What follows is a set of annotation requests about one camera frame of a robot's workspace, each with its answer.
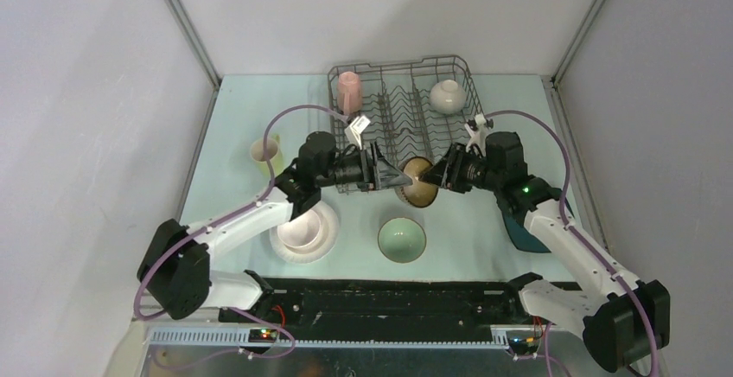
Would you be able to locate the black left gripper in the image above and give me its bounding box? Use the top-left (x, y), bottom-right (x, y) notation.
top-left (316, 139), bottom-right (411, 192)

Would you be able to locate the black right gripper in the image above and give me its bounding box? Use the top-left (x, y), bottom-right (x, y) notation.
top-left (418, 142), bottom-right (502, 195)

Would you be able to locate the brown glazed bowl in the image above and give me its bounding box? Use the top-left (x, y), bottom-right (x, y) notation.
top-left (395, 157), bottom-right (438, 208)

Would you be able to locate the small white ribbed bowl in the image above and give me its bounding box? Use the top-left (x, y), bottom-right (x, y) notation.
top-left (429, 80), bottom-right (467, 115)

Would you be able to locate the pink ceramic mug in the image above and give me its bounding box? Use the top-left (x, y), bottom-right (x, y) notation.
top-left (337, 72), bottom-right (363, 115)

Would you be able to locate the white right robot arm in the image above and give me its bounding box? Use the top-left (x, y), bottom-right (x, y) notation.
top-left (419, 131), bottom-right (671, 373)

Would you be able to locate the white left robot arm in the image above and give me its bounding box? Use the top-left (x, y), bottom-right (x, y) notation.
top-left (133, 131), bottom-right (412, 323)

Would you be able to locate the light green bowl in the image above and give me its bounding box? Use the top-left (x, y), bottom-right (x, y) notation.
top-left (377, 217), bottom-right (427, 264)

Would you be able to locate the pale pink bowl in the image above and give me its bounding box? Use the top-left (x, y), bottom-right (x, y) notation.
top-left (277, 210), bottom-right (322, 250)

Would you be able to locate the dark teal square plate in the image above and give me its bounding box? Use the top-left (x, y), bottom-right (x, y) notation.
top-left (500, 208), bottom-right (551, 254)

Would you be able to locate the light green ceramic mug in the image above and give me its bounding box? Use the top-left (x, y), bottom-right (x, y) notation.
top-left (250, 134), bottom-right (284, 177)

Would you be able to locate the white scalloped plate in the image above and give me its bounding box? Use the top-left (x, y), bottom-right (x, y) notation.
top-left (270, 201), bottom-right (340, 265)

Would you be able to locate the right electronics board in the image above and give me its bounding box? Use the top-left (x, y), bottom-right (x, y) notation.
top-left (507, 335), bottom-right (535, 349)

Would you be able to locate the electronics board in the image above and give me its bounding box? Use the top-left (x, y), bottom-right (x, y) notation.
top-left (507, 335), bottom-right (535, 349)
top-left (247, 329), bottom-right (279, 343)

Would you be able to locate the left electronics board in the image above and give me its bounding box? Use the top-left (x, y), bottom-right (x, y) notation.
top-left (247, 329), bottom-right (279, 343)

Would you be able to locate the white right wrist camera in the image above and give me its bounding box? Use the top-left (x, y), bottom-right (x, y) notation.
top-left (464, 114), bottom-right (494, 156)

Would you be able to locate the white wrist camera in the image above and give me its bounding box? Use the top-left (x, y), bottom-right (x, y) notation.
top-left (344, 115), bottom-right (371, 150)
top-left (464, 114), bottom-right (494, 156)

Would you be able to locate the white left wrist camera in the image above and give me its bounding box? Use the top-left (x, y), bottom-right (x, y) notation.
top-left (344, 115), bottom-right (371, 150)

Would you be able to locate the grey wire dish rack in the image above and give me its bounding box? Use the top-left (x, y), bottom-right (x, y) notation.
top-left (328, 54), bottom-right (483, 166)

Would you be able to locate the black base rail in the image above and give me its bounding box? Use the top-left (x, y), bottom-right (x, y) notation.
top-left (249, 278), bottom-right (532, 343)

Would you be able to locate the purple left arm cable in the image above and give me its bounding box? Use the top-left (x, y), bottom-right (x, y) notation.
top-left (132, 104), bottom-right (352, 360)

